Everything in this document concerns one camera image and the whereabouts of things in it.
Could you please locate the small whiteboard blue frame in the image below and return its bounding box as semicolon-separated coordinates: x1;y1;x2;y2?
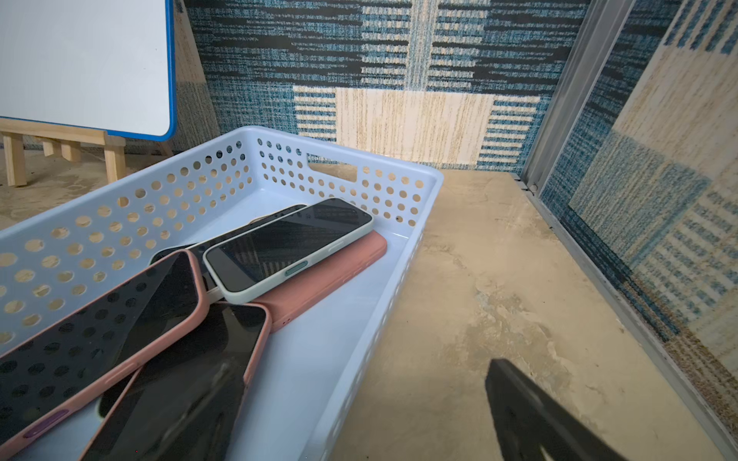
1;1;176;141

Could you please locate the wooden tabletop easel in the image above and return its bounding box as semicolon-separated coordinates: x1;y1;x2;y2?
0;116;174;188

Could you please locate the face-down phone salmon case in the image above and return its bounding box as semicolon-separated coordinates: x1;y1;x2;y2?
252;232;387;332

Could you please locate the light blue perforated storage basket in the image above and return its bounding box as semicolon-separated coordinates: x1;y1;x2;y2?
1;126;443;460

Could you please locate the black phone without case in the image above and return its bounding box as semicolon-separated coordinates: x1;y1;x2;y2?
149;245;188;265

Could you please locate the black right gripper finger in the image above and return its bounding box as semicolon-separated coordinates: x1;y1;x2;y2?
485;358;624;460

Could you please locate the phone pink case purple button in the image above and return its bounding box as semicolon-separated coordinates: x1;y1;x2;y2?
1;250;208;460

